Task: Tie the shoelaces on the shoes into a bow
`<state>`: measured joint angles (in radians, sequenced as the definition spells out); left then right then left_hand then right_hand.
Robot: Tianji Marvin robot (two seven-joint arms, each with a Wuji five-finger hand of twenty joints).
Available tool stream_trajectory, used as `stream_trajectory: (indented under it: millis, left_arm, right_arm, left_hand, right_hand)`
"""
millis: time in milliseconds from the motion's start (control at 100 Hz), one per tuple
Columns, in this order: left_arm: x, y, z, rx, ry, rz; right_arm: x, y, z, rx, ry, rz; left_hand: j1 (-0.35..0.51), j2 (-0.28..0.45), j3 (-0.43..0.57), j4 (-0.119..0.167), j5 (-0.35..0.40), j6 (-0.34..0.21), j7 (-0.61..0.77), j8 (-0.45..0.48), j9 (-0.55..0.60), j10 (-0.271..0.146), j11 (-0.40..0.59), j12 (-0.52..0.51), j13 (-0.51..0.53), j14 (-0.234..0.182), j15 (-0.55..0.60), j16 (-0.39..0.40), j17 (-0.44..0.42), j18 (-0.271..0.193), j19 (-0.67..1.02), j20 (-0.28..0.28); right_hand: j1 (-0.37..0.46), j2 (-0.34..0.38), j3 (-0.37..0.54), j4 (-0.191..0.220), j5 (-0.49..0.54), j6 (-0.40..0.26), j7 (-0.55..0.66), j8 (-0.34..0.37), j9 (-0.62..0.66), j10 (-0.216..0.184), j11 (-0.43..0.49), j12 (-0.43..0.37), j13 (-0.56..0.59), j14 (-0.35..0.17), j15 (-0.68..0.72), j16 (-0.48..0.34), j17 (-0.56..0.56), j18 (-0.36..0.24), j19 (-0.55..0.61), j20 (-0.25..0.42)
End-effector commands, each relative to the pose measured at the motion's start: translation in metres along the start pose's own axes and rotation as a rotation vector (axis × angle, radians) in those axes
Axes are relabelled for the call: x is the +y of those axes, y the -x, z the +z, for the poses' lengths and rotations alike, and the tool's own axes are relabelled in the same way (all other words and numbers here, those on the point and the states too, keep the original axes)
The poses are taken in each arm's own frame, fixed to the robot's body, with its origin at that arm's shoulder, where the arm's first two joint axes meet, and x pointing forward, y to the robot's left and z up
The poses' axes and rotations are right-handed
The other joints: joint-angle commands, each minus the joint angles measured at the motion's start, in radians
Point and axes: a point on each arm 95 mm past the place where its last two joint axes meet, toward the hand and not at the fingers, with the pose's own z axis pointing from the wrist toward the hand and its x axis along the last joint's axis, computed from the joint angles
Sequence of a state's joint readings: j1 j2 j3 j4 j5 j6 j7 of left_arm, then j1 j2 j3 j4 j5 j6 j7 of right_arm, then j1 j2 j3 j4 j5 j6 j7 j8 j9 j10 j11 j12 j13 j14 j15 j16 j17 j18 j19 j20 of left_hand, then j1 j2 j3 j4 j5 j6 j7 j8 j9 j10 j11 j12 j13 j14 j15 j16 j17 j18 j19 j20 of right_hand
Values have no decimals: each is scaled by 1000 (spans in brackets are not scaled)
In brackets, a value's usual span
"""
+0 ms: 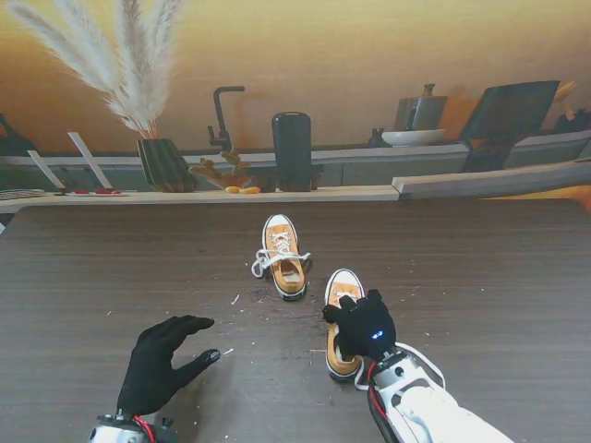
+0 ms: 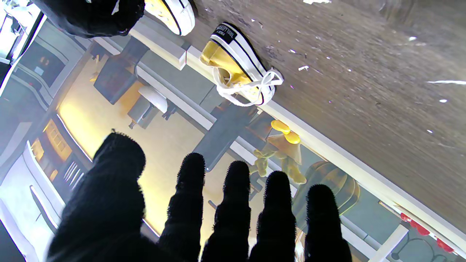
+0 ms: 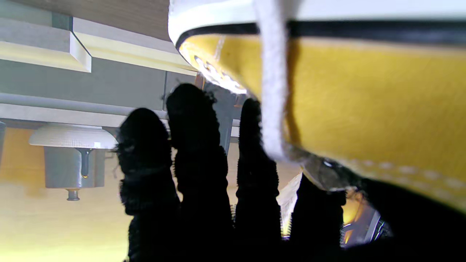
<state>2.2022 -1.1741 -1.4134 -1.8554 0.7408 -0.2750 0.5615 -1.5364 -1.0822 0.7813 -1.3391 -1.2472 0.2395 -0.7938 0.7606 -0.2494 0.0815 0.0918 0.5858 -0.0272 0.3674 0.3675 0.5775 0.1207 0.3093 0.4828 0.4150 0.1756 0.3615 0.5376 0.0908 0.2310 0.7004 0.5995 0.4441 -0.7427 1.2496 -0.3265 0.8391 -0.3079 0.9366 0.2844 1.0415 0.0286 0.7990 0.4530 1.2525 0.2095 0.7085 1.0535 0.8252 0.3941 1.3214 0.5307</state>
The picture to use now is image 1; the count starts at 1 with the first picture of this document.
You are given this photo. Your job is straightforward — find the grey metal pot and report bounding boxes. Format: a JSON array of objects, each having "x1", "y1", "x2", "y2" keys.
[{"x1": 393, "y1": 83, "x2": 449, "y2": 133}]

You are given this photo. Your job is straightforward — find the white pampas grass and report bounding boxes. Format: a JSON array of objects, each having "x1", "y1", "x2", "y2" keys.
[{"x1": 4, "y1": 0, "x2": 186, "y2": 139}]

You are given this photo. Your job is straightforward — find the white bowl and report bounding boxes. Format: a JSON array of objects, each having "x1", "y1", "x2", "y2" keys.
[{"x1": 380, "y1": 128, "x2": 448, "y2": 148}]

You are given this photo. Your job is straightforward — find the grey wooden plank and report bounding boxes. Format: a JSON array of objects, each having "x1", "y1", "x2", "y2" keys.
[{"x1": 391, "y1": 159, "x2": 591, "y2": 200}]

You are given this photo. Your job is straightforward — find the dark green ribbed vase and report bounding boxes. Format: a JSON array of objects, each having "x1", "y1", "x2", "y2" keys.
[{"x1": 136, "y1": 137, "x2": 199, "y2": 193}]

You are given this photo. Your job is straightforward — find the black cylindrical canister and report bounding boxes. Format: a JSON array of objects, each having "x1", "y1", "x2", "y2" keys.
[{"x1": 271, "y1": 112, "x2": 313, "y2": 193}]

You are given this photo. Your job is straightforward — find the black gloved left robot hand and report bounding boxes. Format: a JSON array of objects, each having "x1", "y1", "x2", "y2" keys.
[{"x1": 115, "y1": 315, "x2": 222, "y2": 416}]

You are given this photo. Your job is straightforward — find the yellow cactus ornament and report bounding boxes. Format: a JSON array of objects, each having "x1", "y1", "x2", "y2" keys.
[{"x1": 187, "y1": 146, "x2": 253, "y2": 189}]

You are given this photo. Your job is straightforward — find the orange canvas sneaker with laces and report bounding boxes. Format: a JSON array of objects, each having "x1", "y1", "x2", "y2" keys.
[{"x1": 261, "y1": 213, "x2": 309, "y2": 304}]

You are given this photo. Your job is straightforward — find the long white slat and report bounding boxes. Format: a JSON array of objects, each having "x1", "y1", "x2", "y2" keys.
[{"x1": 66, "y1": 132, "x2": 114, "y2": 189}]

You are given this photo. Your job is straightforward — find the red flat strips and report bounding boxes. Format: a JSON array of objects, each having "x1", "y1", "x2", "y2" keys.
[{"x1": 68, "y1": 188, "x2": 127, "y2": 198}]

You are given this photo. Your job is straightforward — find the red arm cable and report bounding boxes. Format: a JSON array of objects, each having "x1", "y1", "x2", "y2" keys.
[
  {"x1": 368, "y1": 364, "x2": 385, "y2": 416},
  {"x1": 133, "y1": 414, "x2": 156, "y2": 438}
]

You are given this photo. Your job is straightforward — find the red left arm cable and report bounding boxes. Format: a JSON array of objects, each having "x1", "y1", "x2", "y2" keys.
[{"x1": 133, "y1": 414, "x2": 156, "y2": 438}]

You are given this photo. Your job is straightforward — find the dark low stand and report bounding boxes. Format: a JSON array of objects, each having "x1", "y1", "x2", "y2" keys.
[{"x1": 248, "y1": 163, "x2": 325, "y2": 193}]

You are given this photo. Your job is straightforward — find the black kitchen faucet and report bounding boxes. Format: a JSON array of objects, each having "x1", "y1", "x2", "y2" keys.
[{"x1": 206, "y1": 85, "x2": 247, "y2": 149}]

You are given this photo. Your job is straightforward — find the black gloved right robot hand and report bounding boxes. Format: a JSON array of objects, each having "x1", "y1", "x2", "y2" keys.
[{"x1": 321, "y1": 289, "x2": 398, "y2": 361}]

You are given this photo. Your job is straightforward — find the long white shoelace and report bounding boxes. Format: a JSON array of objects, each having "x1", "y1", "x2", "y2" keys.
[{"x1": 250, "y1": 233, "x2": 313, "y2": 279}]

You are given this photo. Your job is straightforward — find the short white slat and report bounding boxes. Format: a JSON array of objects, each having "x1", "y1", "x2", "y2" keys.
[{"x1": 26, "y1": 150, "x2": 66, "y2": 190}]

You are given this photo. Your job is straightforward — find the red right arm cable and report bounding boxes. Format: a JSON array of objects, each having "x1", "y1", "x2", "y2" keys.
[{"x1": 368, "y1": 364, "x2": 385, "y2": 416}]

